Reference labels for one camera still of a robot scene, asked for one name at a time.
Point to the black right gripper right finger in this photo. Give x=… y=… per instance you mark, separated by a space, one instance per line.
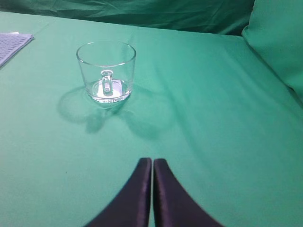
x=172 y=205

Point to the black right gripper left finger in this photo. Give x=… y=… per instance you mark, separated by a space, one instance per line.
x=131 y=206

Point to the transparent glass cup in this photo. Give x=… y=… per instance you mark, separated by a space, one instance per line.
x=107 y=70

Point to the blue folded towel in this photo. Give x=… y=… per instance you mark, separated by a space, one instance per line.
x=12 y=43

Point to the green table cloth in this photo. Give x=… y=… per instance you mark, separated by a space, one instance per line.
x=230 y=130

